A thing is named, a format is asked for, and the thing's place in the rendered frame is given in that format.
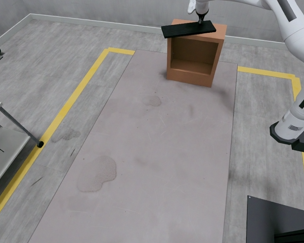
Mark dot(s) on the brown open-front cabinet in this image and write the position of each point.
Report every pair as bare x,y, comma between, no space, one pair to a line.
195,57

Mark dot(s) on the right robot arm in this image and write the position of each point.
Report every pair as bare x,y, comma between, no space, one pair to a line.
291,25

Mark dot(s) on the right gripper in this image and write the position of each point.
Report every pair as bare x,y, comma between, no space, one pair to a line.
201,17

